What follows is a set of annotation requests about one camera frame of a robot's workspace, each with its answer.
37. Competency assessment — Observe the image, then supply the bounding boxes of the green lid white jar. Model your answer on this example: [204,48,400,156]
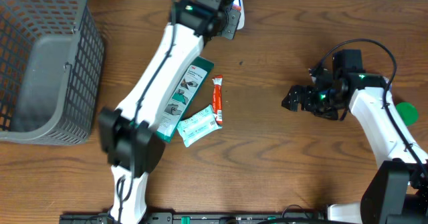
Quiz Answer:
[395,102,419,126]

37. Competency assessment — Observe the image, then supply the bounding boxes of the red stick sachet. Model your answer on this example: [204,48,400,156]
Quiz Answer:
[212,75,223,125]

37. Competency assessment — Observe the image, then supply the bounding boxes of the green white 3M box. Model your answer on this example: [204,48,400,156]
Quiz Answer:
[156,57,214,143]

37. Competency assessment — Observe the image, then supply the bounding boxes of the teal white wipes packet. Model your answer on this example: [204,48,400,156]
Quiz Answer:
[177,105,222,147]

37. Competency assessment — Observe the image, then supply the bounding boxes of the orange white small packet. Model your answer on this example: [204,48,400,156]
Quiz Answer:
[232,4,241,11]

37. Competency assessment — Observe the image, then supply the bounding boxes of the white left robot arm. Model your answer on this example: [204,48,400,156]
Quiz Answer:
[98,0,241,223]

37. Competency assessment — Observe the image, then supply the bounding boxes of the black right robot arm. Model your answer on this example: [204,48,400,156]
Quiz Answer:
[282,69,427,223]

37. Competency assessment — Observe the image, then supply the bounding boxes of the white barcode scanner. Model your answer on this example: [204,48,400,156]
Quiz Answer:
[233,0,245,30]

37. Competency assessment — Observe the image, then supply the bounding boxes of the grey plastic mesh basket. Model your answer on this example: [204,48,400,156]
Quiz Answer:
[1,0,105,146]

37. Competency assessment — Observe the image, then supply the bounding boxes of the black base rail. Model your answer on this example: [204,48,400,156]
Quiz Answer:
[58,209,327,224]

